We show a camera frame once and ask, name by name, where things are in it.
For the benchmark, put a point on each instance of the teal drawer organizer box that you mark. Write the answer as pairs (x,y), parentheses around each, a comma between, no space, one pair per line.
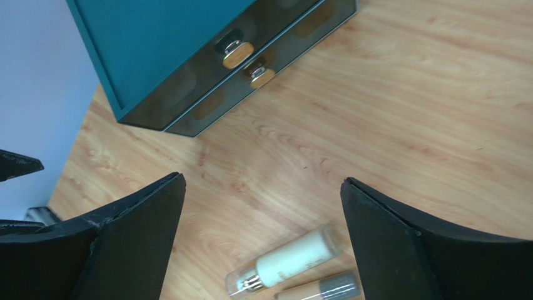
(117,35)

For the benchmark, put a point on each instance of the beige tube grey cap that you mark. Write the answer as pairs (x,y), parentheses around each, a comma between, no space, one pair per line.
(339,286)

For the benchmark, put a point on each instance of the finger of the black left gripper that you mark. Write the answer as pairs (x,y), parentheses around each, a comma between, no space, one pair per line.
(14,165)

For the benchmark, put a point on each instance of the cream white pump bottle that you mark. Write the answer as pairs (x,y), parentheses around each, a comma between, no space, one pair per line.
(284,262)

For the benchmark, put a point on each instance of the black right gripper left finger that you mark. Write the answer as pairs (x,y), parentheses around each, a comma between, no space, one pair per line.
(117,251)

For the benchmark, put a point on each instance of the clear drawer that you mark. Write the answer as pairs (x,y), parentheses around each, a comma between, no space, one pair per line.
(194,48)
(294,41)

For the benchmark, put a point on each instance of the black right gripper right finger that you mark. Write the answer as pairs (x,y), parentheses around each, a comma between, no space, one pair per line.
(405,253)

